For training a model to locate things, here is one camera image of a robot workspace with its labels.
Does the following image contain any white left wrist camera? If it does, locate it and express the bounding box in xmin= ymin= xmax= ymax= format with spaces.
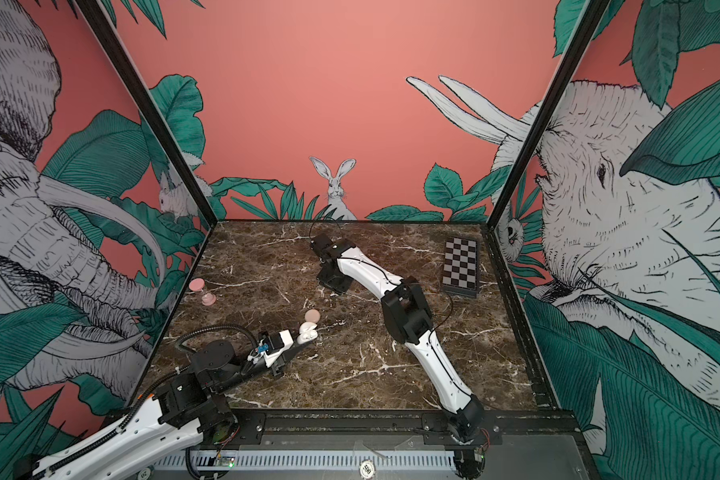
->
xmin=247 ymin=330 xmax=294 ymax=368

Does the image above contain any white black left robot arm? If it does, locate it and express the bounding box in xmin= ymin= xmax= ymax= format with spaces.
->
xmin=13 ymin=330 xmax=310 ymax=479

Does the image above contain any pink sand hourglass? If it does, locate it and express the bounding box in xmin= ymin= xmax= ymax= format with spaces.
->
xmin=189 ymin=278 xmax=217 ymax=306

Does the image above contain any white round earbud case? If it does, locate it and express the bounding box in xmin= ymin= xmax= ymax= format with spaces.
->
xmin=296 ymin=321 xmax=318 ymax=345

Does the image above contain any white slotted cable duct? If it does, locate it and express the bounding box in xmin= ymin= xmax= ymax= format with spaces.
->
xmin=149 ymin=449 xmax=457 ymax=472

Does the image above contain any black right corner frame post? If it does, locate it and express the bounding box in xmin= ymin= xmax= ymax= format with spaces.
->
xmin=487 ymin=0 xmax=609 ymax=230

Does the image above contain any black front mounting rail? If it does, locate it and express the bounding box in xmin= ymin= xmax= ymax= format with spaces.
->
xmin=220 ymin=409 xmax=586 ymax=449

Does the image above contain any black corner frame post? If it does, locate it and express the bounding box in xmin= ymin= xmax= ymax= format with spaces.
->
xmin=75 ymin=0 xmax=218 ymax=229
xmin=487 ymin=0 xmax=609 ymax=230

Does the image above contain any folded black white chessboard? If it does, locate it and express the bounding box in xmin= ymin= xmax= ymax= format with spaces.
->
xmin=441 ymin=237 xmax=480 ymax=298

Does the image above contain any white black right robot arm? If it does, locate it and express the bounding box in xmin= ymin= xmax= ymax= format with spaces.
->
xmin=310 ymin=234 xmax=485 ymax=443

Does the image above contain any black left corner frame post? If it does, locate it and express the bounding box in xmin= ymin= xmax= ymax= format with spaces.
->
xmin=75 ymin=0 xmax=218 ymax=229

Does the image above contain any pink earbud charging case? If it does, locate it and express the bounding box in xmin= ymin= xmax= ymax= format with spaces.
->
xmin=304 ymin=309 xmax=321 ymax=324

